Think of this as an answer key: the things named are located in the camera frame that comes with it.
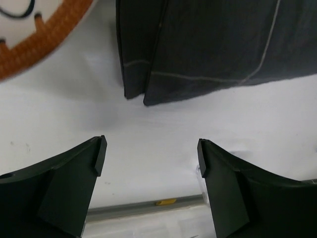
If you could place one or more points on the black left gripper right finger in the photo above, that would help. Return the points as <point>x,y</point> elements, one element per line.
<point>249,202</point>

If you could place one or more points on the floral plate orange rim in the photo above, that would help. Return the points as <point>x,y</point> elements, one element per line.
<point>32,29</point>

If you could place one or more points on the dark checked cloth napkin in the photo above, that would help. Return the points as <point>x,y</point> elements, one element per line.
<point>174,50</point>

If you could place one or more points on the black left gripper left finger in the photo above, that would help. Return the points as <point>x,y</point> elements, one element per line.
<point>50,199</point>

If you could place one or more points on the aluminium front table rail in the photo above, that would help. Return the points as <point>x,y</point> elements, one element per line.
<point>134,209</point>

